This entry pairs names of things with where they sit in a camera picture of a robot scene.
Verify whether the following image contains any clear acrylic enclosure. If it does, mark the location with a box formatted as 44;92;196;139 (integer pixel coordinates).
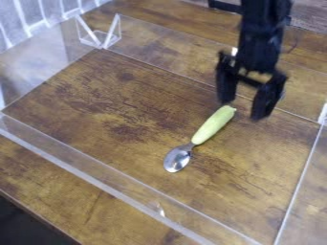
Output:
0;1;327;245

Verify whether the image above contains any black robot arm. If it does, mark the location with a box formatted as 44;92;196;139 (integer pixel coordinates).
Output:
216;0;292;121

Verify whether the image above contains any clear acrylic triangle bracket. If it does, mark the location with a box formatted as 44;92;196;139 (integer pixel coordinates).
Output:
75;14;121;50

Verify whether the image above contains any green handled metal spoon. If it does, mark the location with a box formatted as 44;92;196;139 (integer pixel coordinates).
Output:
163;105;236;173

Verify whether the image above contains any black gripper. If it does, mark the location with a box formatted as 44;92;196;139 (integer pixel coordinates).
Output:
215;22;288;122

